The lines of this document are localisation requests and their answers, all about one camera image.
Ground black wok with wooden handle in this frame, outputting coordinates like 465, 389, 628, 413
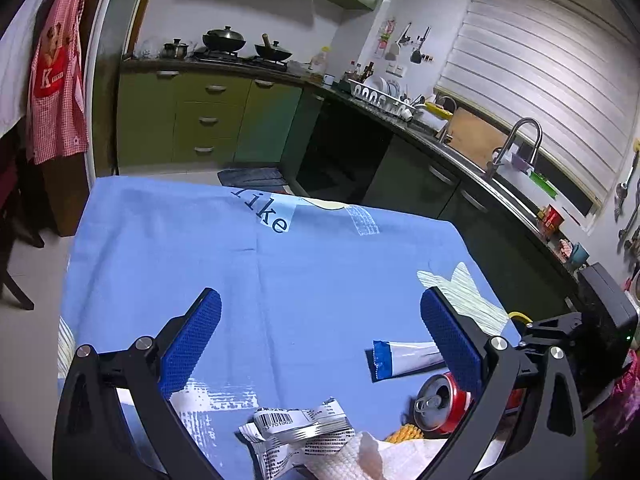
255, 34, 293, 61

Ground red box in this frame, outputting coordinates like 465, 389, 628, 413
537, 204, 565, 233

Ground white paper towel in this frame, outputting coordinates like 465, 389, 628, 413
300, 430, 451, 480

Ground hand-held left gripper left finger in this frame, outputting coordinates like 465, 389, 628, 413
52, 287, 223, 480

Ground small steel tap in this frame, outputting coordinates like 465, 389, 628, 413
436, 96, 458, 142

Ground white window blind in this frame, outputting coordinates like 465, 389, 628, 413
435, 0, 632, 211

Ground hanging red white packet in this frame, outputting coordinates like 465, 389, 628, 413
375, 17, 396, 61

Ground silver snack wrapper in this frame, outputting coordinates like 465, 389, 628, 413
237, 396, 357, 473

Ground dark floor mat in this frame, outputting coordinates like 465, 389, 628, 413
217, 167, 288, 188

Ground blue and white tube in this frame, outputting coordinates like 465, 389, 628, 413
366, 340, 446, 383

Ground green kitchen base cabinets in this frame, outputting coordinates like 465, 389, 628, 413
116, 67, 581, 321

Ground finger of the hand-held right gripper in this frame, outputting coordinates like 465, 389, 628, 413
516, 312, 583, 361

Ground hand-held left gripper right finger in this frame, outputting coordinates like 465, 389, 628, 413
420, 286, 586, 480

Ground light blue printed tablecloth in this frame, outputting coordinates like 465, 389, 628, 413
57, 176, 523, 480

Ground wooden cutting board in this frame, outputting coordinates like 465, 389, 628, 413
439, 107, 506, 171

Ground brown wooden door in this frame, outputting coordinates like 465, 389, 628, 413
42, 0, 118, 237

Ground dark wooden chair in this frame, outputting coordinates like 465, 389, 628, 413
0, 130, 46, 311

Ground hanging black kitchen tool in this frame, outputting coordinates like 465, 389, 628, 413
411, 26, 432, 64

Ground black wok with lid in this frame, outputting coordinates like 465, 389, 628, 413
202, 26, 247, 53

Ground green plastic tray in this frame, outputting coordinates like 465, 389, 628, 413
530, 172, 561, 197

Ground red soda can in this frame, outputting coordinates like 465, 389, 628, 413
412, 372, 476, 435

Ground white hanging cloth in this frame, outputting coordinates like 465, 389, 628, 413
0, 0, 56, 136

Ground hanging steel ladle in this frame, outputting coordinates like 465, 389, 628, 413
614, 152, 640, 221

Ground tall steel faucet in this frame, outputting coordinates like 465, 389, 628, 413
485, 118, 543, 181

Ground white dish rack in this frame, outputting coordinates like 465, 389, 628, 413
347, 76, 416, 121

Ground pink patterned cloth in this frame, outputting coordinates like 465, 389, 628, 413
590, 350, 640, 461

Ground red checked apron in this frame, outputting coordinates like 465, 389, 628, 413
26, 0, 90, 166

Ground yellow corn cob piece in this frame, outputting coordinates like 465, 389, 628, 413
385, 425, 426, 444

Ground black gas stove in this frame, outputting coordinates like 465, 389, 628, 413
192, 50, 290, 72

